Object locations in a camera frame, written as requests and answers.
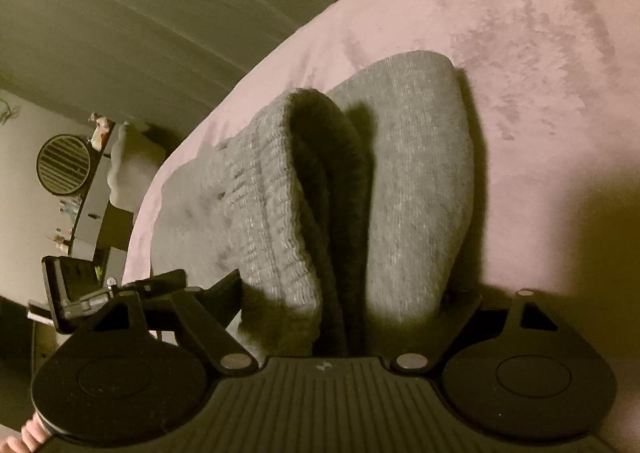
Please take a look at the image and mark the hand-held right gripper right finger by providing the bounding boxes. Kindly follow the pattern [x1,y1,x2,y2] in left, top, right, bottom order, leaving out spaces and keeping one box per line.
[387,285,559,376]

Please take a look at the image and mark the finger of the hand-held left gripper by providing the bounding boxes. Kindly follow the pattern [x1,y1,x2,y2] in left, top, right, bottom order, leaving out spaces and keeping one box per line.
[116,269,188,308]

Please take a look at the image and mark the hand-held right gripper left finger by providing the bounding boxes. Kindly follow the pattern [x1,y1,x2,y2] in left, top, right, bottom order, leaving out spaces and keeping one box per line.
[75,269,267,377]

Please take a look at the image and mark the grey pants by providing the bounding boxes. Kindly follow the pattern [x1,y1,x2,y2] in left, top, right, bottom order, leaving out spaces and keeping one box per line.
[149,50,477,360]

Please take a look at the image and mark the person's left hand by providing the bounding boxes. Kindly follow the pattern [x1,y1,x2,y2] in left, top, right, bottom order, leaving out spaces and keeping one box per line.
[0,412,50,453]

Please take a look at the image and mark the dark shelf unit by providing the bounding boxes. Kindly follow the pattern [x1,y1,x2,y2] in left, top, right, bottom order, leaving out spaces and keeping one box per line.
[59,147,140,285]

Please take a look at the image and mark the small figurine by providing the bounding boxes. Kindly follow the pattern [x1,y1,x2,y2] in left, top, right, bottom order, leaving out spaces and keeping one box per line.
[88,114,117,150]

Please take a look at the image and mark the grey-green curtain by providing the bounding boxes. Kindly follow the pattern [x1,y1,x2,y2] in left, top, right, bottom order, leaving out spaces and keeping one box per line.
[0,0,337,144]

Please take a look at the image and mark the pink bed sheet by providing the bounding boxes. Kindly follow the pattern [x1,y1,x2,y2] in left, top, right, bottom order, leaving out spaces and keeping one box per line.
[120,0,640,370]

